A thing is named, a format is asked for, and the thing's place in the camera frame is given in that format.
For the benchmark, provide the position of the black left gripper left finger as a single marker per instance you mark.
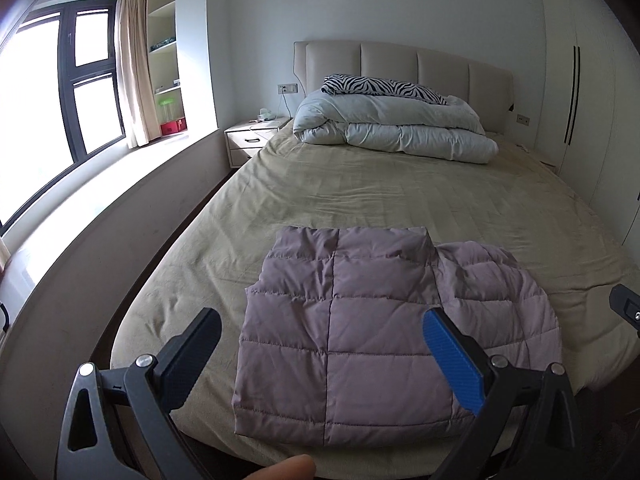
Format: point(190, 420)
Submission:
point(182, 360)

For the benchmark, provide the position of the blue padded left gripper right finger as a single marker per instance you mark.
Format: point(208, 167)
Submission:
point(460, 358)

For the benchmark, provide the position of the mauve puffer jacket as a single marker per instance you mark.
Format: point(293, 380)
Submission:
point(331, 349)

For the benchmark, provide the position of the operator hand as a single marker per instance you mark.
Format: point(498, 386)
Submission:
point(299, 467)

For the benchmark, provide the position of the beige bed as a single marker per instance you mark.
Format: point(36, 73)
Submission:
point(511, 203)

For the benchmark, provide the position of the white wardrobe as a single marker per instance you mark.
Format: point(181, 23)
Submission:
point(589, 122)

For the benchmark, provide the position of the white bedside table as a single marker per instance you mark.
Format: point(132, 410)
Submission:
point(246, 139)

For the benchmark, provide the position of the red box on shelf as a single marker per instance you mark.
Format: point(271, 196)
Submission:
point(173, 126)

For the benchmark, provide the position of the white folded duvet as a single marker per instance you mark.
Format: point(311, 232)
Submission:
point(450, 131)

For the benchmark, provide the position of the beige padded headboard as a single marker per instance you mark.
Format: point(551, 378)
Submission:
point(488, 89)

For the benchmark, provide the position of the green item on shelf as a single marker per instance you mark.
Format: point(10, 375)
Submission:
point(166, 106)

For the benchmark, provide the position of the black framed window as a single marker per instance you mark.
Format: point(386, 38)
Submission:
point(59, 101)

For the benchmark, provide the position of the zebra print pillow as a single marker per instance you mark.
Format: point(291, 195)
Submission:
point(348, 85)

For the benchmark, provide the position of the beige curtain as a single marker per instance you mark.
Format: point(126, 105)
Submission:
point(133, 78)

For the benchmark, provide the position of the wall power socket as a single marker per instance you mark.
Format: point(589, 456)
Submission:
point(287, 88)

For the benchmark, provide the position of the white wall shelf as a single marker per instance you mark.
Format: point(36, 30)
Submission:
point(163, 55)

